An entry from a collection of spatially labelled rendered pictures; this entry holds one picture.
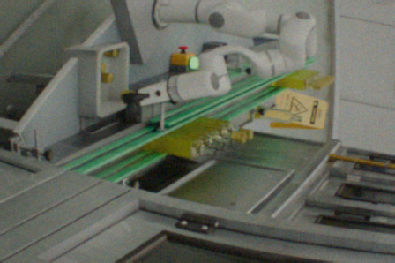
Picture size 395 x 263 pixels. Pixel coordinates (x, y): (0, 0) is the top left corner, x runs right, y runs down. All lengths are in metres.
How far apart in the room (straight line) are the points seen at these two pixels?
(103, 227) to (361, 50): 7.05
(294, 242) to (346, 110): 7.16
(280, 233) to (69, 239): 0.32
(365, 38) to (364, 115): 1.09
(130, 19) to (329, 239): 1.32
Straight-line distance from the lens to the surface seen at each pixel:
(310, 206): 2.00
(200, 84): 1.71
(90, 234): 0.91
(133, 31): 2.05
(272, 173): 2.15
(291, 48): 1.81
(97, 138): 1.89
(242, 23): 1.95
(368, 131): 8.03
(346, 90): 7.98
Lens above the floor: 1.94
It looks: 26 degrees down
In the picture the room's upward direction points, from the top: 100 degrees clockwise
